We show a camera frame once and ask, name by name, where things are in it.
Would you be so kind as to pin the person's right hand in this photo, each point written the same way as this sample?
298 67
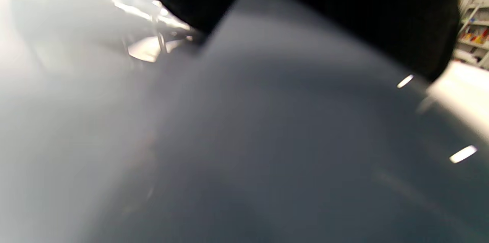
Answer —
363 6

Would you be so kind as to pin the wrinkled blue plastic snap folder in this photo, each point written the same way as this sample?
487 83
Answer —
267 140

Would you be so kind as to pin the grey metal shelving rack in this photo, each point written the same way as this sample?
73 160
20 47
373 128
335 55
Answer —
473 33

